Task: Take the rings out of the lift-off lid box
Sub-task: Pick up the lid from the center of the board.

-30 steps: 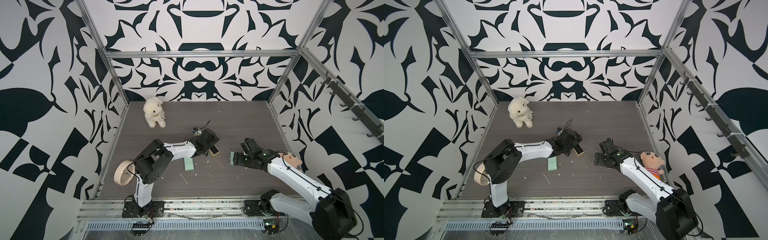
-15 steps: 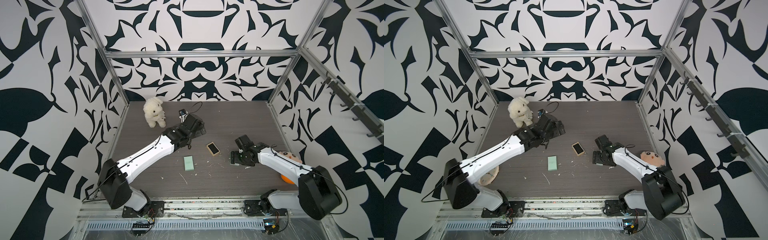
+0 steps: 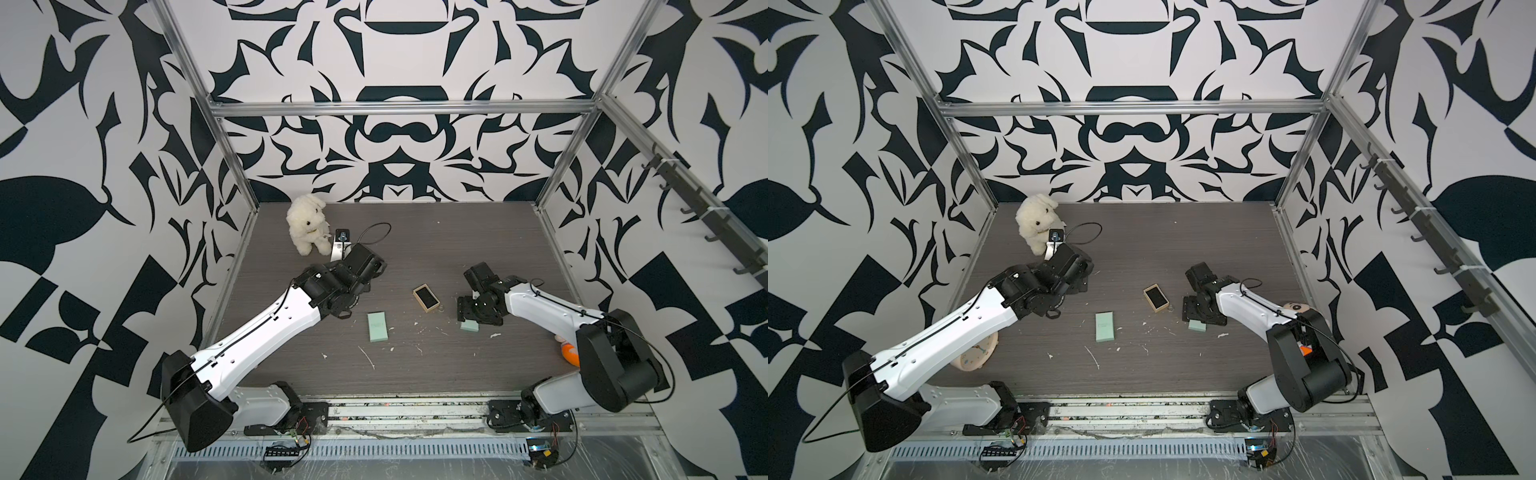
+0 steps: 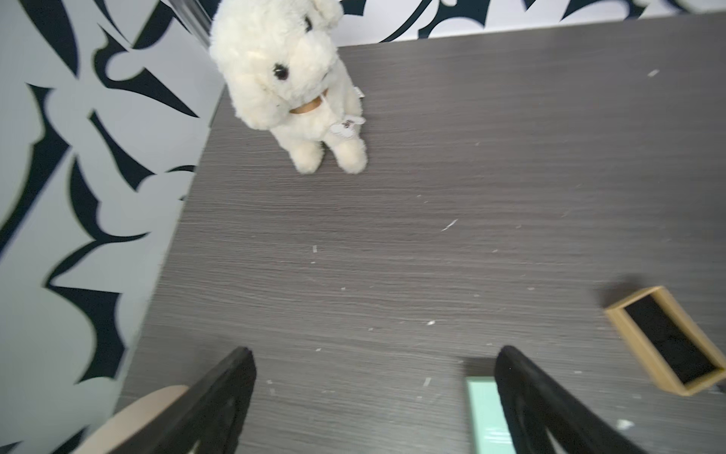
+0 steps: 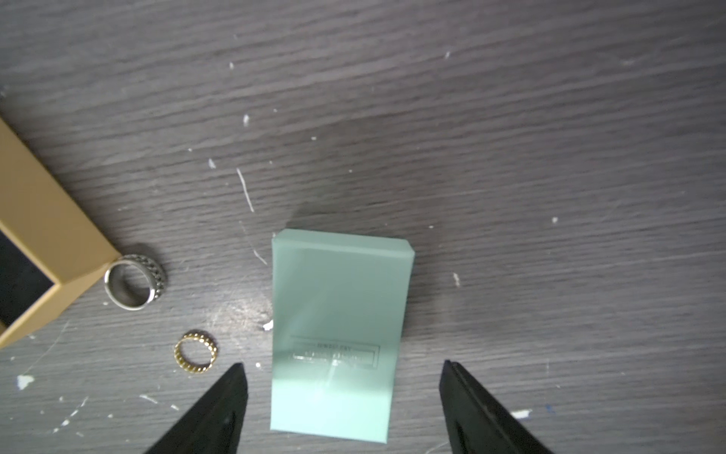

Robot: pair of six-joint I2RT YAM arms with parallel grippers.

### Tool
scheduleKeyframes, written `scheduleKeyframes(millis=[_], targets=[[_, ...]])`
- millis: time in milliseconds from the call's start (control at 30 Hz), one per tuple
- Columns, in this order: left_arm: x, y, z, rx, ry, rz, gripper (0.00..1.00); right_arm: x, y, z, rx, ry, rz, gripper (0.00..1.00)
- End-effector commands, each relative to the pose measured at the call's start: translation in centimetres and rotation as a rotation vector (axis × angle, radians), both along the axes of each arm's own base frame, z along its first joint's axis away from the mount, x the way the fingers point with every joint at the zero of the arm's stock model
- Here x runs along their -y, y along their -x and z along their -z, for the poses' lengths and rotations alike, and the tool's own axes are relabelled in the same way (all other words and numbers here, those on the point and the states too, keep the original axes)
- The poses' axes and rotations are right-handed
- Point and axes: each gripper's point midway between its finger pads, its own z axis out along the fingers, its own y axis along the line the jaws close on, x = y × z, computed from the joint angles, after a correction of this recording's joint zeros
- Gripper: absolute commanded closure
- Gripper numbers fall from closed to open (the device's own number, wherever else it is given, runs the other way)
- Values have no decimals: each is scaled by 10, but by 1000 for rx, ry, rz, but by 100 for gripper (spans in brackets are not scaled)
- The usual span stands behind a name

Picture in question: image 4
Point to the tan ring box base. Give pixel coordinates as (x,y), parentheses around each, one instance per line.
(676,354)

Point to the beige round clock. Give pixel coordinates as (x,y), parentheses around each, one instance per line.
(127,423)

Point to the white plush bunny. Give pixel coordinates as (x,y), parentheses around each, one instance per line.
(284,76)

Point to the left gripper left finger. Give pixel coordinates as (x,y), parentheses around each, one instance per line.
(208,418)

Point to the mint green box left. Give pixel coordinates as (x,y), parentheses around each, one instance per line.
(490,429)

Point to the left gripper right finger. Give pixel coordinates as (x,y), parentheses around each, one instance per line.
(538,411)

